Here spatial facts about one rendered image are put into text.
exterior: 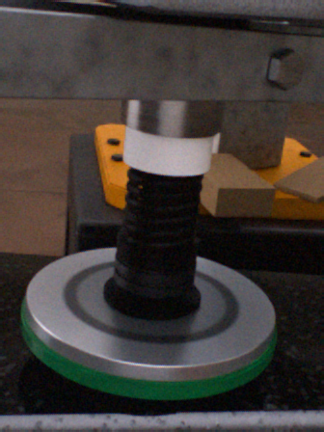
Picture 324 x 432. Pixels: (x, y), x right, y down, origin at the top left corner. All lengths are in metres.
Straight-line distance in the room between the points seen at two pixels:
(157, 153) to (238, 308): 0.16
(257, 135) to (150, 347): 0.89
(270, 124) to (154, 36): 0.95
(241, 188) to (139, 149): 0.58
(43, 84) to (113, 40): 0.05
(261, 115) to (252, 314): 0.81
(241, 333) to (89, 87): 0.24
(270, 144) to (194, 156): 0.89
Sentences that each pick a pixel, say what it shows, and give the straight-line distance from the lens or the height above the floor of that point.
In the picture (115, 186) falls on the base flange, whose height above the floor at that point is 0.78.
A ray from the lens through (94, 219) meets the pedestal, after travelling 1.14.
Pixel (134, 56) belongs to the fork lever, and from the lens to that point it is 0.44.
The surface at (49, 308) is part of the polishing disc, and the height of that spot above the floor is 0.88.
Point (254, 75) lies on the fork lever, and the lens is 0.50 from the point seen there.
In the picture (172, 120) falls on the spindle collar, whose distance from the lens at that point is 0.50.
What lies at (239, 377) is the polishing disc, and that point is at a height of 0.86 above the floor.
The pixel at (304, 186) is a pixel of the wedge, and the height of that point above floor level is 0.79.
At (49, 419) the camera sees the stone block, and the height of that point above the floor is 0.82.
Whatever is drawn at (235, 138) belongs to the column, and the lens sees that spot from 1.32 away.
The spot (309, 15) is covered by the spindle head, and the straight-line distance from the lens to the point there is 0.46.
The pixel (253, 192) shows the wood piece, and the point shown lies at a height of 0.82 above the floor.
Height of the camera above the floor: 1.15
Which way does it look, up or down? 20 degrees down
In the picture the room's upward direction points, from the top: 6 degrees clockwise
